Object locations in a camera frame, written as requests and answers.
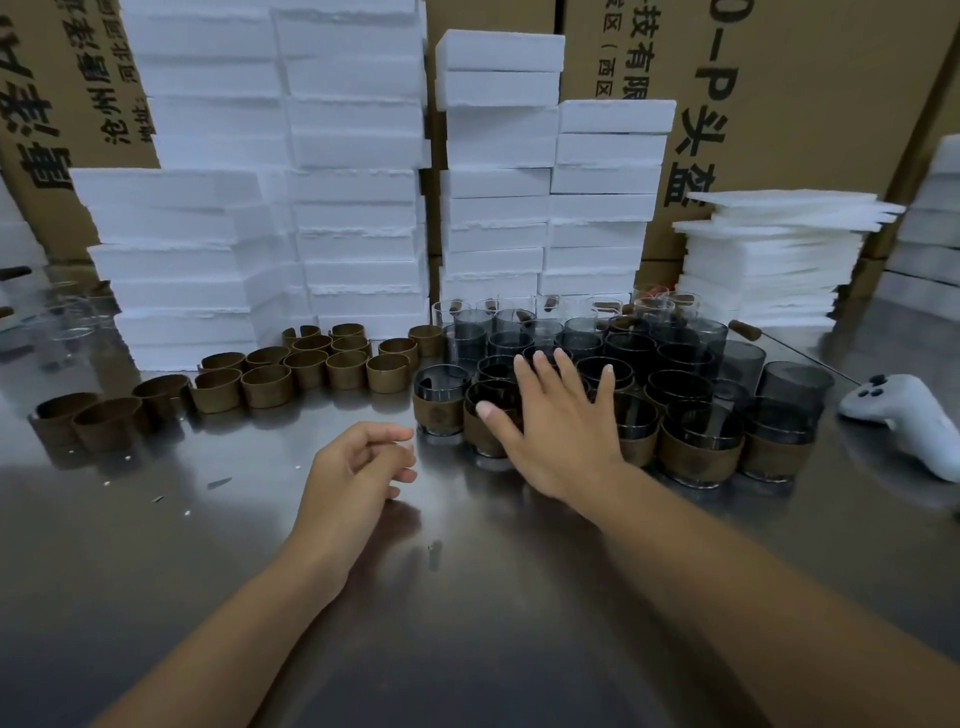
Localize person's left hand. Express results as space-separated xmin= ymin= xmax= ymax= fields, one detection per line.
xmin=288 ymin=421 xmax=419 ymax=586

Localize person's right hand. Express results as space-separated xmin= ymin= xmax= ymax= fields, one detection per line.
xmin=474 ymin=347 xmax=628 ymax=504

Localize group of brown sleeve rings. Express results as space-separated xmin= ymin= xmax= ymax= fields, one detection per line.
xmin=33 ymin=322 xmax=445 ymax=455

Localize cluster of transparent plastic cups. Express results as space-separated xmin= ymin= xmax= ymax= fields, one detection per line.
xmin=432 ymin=288 xmax=835 ymax=406

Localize bunch of clear plastic cups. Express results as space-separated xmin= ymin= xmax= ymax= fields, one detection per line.
xmin=22 ymin=288 xmax=118 ymax=339

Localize person's right forearm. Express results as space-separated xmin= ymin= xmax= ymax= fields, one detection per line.
xmin=577 ymin=461 xmax=960 ymax=728

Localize person's left forearm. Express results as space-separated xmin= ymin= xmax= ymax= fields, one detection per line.
xmin=89 ymin=539 xmax=346 ymax=728

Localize stepped stack white foam blocks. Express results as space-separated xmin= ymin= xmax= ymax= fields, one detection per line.
xmin=433 ymin=29 xmax=678 ymax=301

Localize stack of thin foam sheets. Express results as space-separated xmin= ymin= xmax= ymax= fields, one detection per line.
xmin=671 ymin=188 xmax=907 ymax=330

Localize tall stack white foam blocks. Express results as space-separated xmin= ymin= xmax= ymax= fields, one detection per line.
xmin=68 ymin=0 xmax=431 ymax=373

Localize white game controller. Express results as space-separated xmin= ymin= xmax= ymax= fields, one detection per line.
xmin=838 ymin=373 xmax=960 ymax=484

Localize stack of white foam blocks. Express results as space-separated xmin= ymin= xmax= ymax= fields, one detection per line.
xmin=0 ymin=179 xmax=50 ymax=271
xmin=877 ymin=133 xmax=960 ymax=324

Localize large printed cardboard box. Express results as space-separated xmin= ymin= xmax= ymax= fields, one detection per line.
xmin=558 ymin=0 xmax=960 ymax=262

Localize brown-handled metal rod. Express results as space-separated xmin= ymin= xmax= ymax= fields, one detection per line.
xmin=729 ymin=320 xmax=860 ymax=385

